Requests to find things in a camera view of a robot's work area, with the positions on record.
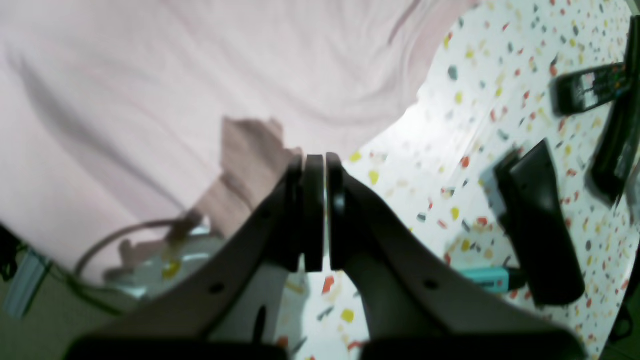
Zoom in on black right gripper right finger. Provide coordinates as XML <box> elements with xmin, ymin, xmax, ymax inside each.
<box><xmin>326</xmin><ymin>152</ymin><xmax>586</xmax><ymax>360</ymax></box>

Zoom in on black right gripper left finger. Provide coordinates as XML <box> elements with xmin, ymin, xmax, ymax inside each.
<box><xmin>66</xmin><ymin>155</ymin><xmax>325</xmax><ymax>360</ymax></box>

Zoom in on pink T-shirt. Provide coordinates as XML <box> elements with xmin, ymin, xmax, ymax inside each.
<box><xmin>1</xmin><ymin>0</ymin><xmax>480</xmax><ymax>284</ymax></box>

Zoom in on teal highlighter marker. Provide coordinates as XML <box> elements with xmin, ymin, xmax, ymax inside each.
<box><xmin>460</xmin><ymin>266</ymin><xmax>527</xmax><ymax>294</ymax></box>

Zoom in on black handheld device with grip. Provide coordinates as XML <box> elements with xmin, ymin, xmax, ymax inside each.
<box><xmin>480</xmin><ymin>139</ymin><xmax>586</xmax><ymax>306</ymax></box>

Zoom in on long black bar remote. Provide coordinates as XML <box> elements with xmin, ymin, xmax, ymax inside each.
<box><xmin>590</xmin><ymin>15</ymin><xmax>639</xmax><ymax>207</ymax></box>

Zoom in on black phone handset with keypad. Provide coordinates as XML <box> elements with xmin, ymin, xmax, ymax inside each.
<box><xmin>550</xmin><ymin>63</ymin><xmax>631</xmax><ymax>116</ymax></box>

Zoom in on black cable bundle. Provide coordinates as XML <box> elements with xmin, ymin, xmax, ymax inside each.
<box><xmin>50</xmin><ymin>215</ymin><xmax>201</xmax><ymax>316</ymax></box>

